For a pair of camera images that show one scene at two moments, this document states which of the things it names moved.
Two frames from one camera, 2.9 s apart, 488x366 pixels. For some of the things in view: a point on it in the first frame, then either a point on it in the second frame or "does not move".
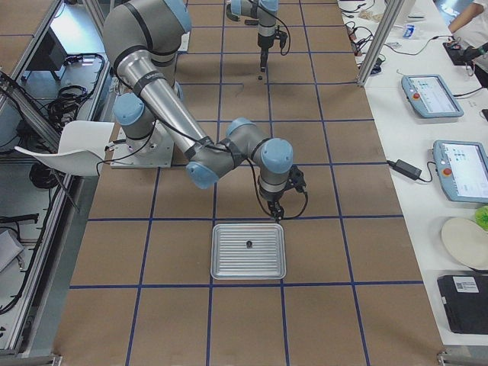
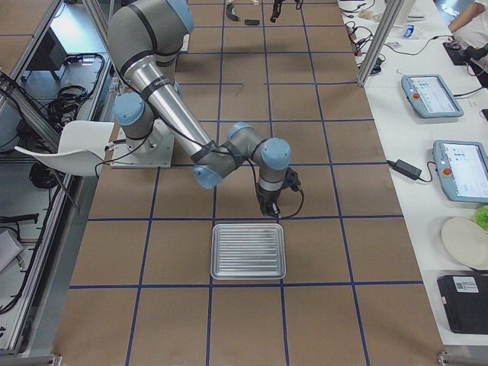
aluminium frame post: x=391 y=12 does not move
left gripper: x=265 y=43 to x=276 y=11
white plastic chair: x=81 y=149 does not move
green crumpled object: x=481 y=216 does not move
